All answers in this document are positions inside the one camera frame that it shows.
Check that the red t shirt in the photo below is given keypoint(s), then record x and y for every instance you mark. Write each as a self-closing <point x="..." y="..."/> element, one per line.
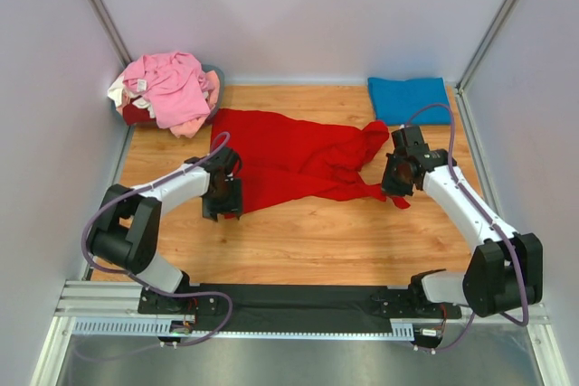
<point x="285" y="159"/>

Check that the white cream garment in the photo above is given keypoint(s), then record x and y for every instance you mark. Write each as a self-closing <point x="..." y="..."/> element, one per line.
<point x="120" y="94"/>

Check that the dark red garment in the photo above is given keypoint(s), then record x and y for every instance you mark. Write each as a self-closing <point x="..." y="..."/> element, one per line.
<point x="133" y="115"/>

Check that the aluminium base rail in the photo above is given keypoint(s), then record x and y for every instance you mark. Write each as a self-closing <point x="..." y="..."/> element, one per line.
<point x="124" y="308"/>

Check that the folded blue t shirt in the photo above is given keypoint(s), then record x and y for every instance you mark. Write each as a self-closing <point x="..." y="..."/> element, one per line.
<point x="395" y="101"/>

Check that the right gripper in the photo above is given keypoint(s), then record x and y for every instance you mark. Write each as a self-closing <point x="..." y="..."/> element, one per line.
<point x="386" y="186"/>

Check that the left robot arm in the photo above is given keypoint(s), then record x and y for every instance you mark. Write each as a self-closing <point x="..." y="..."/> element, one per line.
<point x="124" y="232"/>

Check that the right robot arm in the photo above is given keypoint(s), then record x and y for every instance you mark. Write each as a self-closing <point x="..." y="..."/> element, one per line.
<point x="506" y="266"/>

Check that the grey laundry basket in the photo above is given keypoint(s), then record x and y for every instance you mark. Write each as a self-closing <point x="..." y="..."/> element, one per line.
<point x="220" y="86"/>

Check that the pink t shirt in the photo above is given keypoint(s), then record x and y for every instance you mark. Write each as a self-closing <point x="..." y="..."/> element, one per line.
<point x="174" y="84"/>

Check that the light pink garment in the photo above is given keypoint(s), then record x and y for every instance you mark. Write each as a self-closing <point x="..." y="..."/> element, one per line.
<point x="191" y="127"/>

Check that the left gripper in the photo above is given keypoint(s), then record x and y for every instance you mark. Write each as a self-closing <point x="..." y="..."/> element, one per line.
<point x="232" y="206"/>

